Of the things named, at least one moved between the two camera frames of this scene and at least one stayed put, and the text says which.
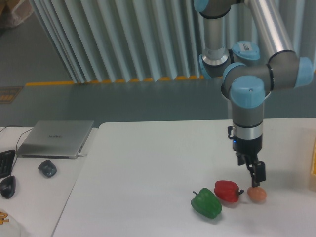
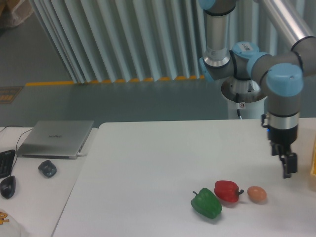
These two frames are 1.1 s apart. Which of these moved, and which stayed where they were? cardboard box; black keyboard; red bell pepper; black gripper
Moved: black gripper
Stayed: red bell pepper; black keyboard; cardboard box
